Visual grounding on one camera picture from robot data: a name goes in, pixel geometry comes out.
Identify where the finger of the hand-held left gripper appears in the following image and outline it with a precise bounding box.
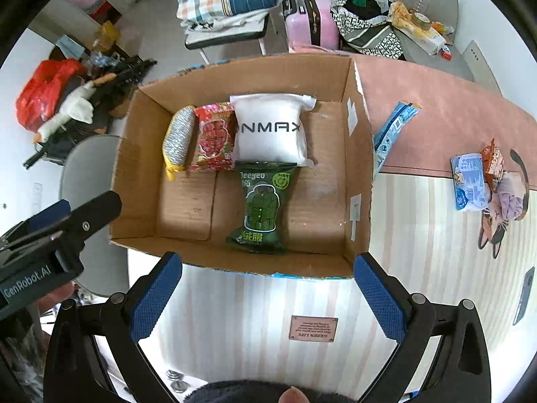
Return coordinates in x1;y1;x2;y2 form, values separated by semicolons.
54;190;123;257
21;199;73;232

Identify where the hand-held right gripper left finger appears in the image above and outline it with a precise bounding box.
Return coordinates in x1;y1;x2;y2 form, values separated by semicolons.
44;252;183;403

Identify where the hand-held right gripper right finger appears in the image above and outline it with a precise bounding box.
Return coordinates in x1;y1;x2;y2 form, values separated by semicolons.
352;252;492;403

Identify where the white soft pouch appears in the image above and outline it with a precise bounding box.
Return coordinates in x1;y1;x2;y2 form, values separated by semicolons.
229;92;317;166

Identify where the person's right hand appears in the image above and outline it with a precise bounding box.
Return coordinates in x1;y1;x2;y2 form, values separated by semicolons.
280;387;309;403

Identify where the grey round chair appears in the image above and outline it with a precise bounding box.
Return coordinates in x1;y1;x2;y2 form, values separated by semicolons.
59;134;132;300

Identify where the brown cardboard box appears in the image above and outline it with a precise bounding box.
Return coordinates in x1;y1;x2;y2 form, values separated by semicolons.
108;52;375;278

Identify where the white goose plush toy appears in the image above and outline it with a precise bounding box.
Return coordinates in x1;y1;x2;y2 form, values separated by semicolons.
34;80;98;143

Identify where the silver yellow snack packet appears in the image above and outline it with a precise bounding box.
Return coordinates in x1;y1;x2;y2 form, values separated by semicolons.
162;106;198;181

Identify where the red plastic bag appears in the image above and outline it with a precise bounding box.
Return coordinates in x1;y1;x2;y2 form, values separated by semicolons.
16;59;87;132

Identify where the dark green packet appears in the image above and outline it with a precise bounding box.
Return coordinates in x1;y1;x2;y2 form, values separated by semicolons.
226;160;298;255

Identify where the black toy gun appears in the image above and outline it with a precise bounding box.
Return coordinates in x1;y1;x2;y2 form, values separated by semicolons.
23;56;158;167

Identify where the red patterned snack packet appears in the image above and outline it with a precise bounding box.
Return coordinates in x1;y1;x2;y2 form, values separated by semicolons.
187;101;238;171

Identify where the light blue snack packet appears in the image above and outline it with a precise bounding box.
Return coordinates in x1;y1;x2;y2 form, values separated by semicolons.
451;154;491;212

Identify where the dark blue phone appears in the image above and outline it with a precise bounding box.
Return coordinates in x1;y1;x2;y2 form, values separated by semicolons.
512;266;536;326

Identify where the long light blue wrapper packet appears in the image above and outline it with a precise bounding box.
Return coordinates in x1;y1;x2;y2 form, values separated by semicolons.
373;101;420;173

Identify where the pale purple cloth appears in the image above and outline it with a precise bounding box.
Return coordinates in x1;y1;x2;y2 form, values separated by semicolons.
489;172;530;222

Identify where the light blue cloth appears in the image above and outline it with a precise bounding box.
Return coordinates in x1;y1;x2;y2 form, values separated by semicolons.
54;36;87;60

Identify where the orange snack packet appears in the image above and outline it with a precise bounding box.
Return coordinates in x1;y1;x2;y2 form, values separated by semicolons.
479;138;506;189

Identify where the white folding chair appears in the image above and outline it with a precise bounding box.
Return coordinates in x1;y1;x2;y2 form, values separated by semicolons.
184;8;278;66

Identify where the black white patterned bag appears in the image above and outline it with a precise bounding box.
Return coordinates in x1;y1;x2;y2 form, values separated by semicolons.
331;0;407;61

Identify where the brown tape roll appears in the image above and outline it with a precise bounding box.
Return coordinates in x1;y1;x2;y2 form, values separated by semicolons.
413;10;434;31

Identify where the yellow plastic bag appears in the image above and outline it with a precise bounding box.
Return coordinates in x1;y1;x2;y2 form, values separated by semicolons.
388;2;446;52

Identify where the pink suitcase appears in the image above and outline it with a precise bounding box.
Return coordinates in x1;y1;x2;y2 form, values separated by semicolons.
282;0;341;52

